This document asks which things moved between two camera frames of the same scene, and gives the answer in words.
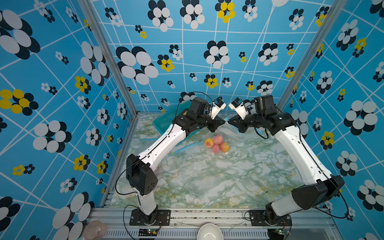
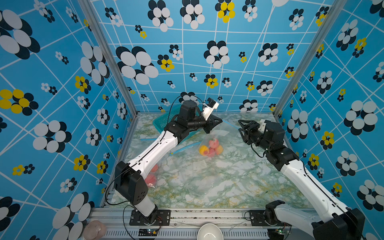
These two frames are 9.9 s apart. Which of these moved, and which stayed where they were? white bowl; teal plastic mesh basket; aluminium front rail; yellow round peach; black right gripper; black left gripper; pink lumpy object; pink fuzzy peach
Moved: yellow round peach; pink fuzzy peach; black right gripper
Stayed: teal plastic mesh basket; aluminium front rail; black left gripper; pink lumpy object; white bowl
